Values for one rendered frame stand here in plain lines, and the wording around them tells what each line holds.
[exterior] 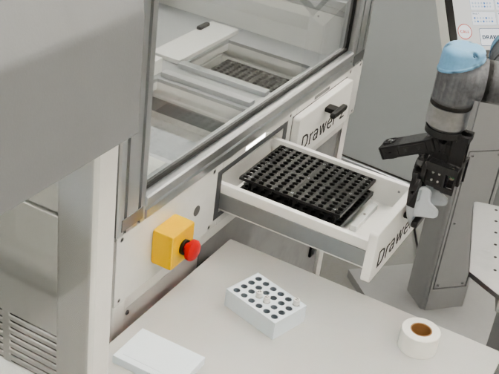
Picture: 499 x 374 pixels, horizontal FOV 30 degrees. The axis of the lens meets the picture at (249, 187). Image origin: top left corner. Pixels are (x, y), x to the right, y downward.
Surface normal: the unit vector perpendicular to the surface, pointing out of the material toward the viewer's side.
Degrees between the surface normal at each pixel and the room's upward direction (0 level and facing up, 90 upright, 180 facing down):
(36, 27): 69
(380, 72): 90
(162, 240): 90
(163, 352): 0
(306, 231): 90
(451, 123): 90
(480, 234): 0
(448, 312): 0
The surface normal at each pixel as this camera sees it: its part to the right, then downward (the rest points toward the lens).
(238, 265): 0.11, -0.85
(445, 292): 0.29, 0.51
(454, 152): -0.49, 0.40
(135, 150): 0.87, 0.33
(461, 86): -0.18, 0.48
